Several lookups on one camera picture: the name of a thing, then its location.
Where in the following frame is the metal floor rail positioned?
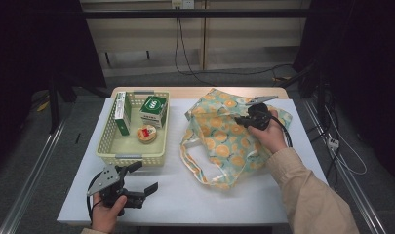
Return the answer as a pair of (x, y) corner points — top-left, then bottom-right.
(301, 98), (388, 234)
(0, 113), (72, 234)

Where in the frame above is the tall green white box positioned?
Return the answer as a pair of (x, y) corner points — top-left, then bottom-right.
(114, 91), (133, 137)

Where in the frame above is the white wall outlet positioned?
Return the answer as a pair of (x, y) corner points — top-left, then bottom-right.
(171, 0), (195, 10)

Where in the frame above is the person's right hand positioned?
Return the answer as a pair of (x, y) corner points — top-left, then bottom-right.
(247, 109), (289, 154)

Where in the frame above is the cube green white box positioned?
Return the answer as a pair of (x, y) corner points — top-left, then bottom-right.
(139, 95), (169, 129)

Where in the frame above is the black metal stand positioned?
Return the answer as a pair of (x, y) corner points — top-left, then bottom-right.
(47, 74), (111, 135)
(279, 61), (336, 131)

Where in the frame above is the black floor cable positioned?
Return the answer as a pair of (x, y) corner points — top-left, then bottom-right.
(310, 123), (341, 191)

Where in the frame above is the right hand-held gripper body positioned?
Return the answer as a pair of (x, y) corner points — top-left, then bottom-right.
(243, 95), (280, 132)

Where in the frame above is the orange print tote bag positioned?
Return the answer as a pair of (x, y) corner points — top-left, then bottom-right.
(179, 88), (294, 191)

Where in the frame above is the hand-held gripper cable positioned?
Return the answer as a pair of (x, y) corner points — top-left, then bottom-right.
(86, 171), (104, 223)
(269, 115), (294, 149)

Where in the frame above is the pale yellow plastic basket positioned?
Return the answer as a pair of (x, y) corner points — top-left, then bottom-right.
(96, 91), (171, 168)

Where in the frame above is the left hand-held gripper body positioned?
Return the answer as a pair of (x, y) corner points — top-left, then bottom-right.
(86, 164), (146, 210)

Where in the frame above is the round snack with red label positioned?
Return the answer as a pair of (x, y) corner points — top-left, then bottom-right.
(136, 124), (158, 144)

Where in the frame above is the person's left hand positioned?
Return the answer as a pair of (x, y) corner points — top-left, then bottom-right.
(91, 192), (128, 234)

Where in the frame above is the white floor cable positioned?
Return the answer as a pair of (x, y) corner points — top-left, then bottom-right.
(323, 105), (369, 176)

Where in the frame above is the dark curtain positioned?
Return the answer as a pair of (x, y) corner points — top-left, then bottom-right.
(292, 0), (395, 188)
(0, 0), (107, 174)

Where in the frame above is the black wall cable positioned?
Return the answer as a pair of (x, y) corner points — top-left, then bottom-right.
(174, 17), (218, 87)
(177, 17), (296, 77)

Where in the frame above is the black horizontal bar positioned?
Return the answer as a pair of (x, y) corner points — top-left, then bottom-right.
(81, 9), (311, 19)

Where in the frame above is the left hand-held gripper cable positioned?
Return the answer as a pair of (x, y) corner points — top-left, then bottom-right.
(86, 171), (104, 223)

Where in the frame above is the white power strip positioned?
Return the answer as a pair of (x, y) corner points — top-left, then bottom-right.
(326, 136), (340, 151)

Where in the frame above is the right hand-held gripper cable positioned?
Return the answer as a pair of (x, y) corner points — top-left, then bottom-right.
(269, 115), (294, 149)

